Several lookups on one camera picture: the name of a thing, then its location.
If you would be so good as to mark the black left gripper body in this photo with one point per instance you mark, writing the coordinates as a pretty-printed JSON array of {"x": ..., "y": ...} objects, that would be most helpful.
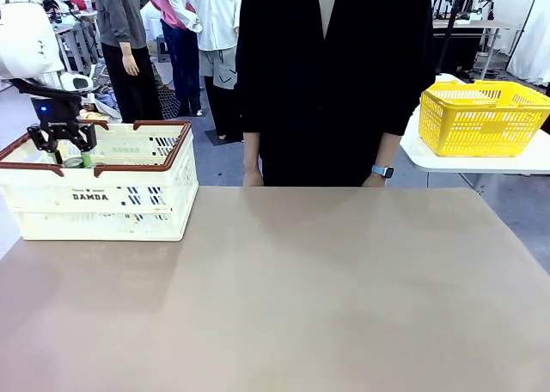
[{"x": 56, "y": 112}]

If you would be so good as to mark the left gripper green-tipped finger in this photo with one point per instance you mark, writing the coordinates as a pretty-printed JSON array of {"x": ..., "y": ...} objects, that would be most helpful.
[
  {"x": 40, "y": 139},
  {"x": 86, "y": 138}
]

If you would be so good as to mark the green star-print drink can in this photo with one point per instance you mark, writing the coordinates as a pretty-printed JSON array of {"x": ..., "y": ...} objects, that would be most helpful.
[{"x": 74, "y": 163}]

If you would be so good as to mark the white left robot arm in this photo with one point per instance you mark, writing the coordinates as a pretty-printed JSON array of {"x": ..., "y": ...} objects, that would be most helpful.
[{"x": 26, "y": 44}]

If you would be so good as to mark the person's left forearm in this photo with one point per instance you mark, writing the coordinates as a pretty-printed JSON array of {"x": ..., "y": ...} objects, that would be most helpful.
[{"x": 389, "y": 149}]

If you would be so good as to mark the person's right forearm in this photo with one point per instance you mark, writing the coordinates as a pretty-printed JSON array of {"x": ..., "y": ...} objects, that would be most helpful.
[{"x": 252, "y": 151}]

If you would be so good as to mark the cream folding basket brown rim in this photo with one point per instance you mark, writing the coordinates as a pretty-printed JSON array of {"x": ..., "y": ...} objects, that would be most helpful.
[{"x": 99, "y": 228}]

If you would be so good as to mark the yellow plastic basket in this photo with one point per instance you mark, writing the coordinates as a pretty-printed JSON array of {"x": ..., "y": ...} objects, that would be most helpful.
[{"x": 481, "y": 130}]

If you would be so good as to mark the person's right hand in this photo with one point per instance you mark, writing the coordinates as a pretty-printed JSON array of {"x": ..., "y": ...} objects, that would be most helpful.
[{"x": 253, "y": 179}]

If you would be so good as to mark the person's left hand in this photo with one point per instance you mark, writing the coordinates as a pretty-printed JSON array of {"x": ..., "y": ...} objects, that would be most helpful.
[{"x": 374, "y": 182}]

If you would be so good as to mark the pile of mixed clothes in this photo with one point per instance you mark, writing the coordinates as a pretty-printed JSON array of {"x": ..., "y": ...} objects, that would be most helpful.
[{"x": 105, "y": 104}]

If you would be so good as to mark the white-framed background desk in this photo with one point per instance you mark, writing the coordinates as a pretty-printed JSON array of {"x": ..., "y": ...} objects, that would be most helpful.
[{"x": 77, "y": 44}]

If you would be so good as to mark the mannequin grey top black skirt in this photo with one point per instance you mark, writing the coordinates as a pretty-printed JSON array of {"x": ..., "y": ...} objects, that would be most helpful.
[{"x": 124, "y": 44}]

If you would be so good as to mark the mannequin pink shirt navy trousers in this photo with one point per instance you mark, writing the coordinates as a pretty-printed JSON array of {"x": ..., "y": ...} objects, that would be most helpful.
[{"x": 182, "y": 65}]

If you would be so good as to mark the mannequin white shirt grey shorts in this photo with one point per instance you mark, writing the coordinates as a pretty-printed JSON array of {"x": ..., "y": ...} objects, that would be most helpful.
[{"x": 215, "y": 22}]

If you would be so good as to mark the person's black-clad torso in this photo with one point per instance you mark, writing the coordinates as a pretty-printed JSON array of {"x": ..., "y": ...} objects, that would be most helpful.
[{"x": 331, "y": 87}]

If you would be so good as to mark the light blue wristwatch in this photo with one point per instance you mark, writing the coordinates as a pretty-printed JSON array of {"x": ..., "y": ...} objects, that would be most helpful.
[{"x": 383, "y": 171}]

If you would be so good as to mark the black stand pole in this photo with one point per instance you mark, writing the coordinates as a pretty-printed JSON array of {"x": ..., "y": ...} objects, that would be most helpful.
[{"x": 451, "y": 26}]

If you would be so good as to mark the white side table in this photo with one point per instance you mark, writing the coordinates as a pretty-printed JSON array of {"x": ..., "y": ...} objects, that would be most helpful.
[{"x": 472, "y": 164}]

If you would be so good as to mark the brown-topped background desk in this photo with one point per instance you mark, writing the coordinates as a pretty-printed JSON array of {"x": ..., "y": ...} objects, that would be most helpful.
[{"x": 472, "y": 24}]

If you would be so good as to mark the thin black slanted pole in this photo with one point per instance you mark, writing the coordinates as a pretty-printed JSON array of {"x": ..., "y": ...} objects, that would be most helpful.
[{"x": 526, "y": 16}]

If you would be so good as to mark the white curtain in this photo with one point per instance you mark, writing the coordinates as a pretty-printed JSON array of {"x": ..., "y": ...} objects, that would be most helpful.
[{"x": 533, "y": 31}]

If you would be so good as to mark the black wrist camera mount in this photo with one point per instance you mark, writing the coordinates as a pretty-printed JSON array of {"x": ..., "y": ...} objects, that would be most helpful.
[{"x": 43, "y": 92}]

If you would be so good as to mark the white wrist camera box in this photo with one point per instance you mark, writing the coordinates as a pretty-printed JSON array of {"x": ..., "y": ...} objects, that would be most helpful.
[{"x": 77, "y": 81}]

